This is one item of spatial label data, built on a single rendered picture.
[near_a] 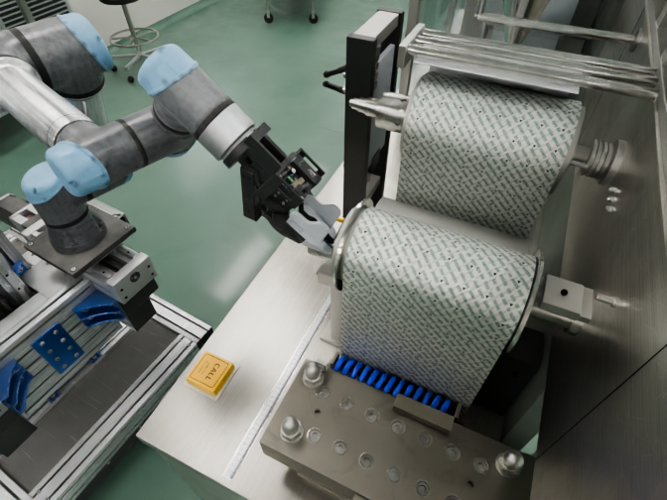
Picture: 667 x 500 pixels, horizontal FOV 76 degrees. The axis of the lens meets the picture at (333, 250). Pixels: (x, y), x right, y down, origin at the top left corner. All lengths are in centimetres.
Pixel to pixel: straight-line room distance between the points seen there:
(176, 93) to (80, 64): 43
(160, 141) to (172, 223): 198
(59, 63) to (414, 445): 93
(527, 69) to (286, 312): 67
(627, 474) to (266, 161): 50
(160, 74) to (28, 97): 27
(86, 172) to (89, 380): 133
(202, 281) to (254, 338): 135
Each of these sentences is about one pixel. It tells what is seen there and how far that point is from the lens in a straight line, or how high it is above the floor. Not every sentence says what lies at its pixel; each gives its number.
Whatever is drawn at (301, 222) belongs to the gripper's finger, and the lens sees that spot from 63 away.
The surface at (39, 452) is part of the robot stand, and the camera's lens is 187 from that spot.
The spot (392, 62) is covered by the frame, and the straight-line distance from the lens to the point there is 94.
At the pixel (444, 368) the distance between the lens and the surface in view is 70.
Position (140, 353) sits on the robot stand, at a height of 21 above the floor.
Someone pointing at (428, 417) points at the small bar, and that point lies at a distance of 74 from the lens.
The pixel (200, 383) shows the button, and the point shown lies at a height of 92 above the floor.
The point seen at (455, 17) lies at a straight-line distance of 148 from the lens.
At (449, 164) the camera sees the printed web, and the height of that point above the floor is 131.
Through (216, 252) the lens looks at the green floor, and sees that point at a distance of 241.
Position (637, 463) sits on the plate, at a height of 139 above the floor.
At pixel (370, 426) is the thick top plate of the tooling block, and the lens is 74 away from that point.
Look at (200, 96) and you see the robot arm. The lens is 61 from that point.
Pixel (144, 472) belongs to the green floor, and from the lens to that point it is 191.
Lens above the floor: 172
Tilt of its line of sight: 48 degrees down
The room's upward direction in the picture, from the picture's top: straight up
